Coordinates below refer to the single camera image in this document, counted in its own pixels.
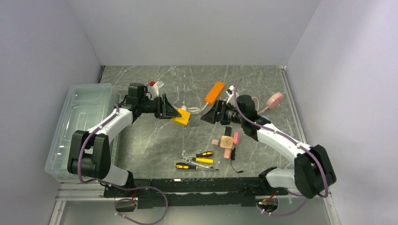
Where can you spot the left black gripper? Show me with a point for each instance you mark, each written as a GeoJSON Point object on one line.
{"type": "Point", "coordinates": [169, 111]}

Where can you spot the small yellow black screwdriver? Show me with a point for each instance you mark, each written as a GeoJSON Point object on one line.
{"type": "Point", "coordinates": [201, 155]}

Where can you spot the yellow cube socket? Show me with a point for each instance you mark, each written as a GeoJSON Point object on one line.
{"type": "Point", "coordinates": [184, 117]}

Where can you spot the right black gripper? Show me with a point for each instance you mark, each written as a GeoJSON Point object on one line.
{"type": "Point", "coordinates": [212, 116]}

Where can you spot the large black yellow screwdriver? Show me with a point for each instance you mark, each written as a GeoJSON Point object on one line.
{"type": "Point", "coordinates": [185, 166]}

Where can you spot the clear plastic storage bin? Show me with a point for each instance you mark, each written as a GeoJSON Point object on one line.
{"type": "Point", "coordinates": [85, 106]}

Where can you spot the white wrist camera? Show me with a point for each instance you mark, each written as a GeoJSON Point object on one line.
{"type": "Point", "coordinates": [154, 88]}
{"type": "Point", "coordinates": [231, 95]}

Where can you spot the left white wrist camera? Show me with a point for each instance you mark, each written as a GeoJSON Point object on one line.
{"type": "Point", "coordinates": [154, 88]}

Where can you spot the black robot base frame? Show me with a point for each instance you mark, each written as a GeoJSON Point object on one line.
{"type": "Point", "coordinates": [243, 191]}

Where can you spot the round pink power socket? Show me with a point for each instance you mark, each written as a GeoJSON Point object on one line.
{"type": "Point", "coordinates": [274, 100]}

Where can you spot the pink cube socket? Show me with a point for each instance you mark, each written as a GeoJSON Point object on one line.
{"type": "Point", "coordinates": [227, 153]}

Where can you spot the orange power strip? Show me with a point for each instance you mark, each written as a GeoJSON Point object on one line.
{"type": "Point", "coordinates": [214, 93]}

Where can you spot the beige wooden cube socket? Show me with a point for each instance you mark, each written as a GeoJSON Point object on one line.
{"type": "Point", "coordinates": [227, 142]}

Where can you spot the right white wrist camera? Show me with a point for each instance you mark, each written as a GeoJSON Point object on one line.
{"type": "Point", "coordinates": [231, 95]}

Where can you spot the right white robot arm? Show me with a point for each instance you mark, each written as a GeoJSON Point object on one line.
{"type": "Point", "coordinates": [312, 172]}

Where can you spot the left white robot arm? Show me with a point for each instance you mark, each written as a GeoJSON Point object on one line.
{"type": "Point", "coordinates": [90, 154]}

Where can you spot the middle yellow screwdriver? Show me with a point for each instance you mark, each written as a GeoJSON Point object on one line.
{"type": "Point", "coordinates": [201, 160]}

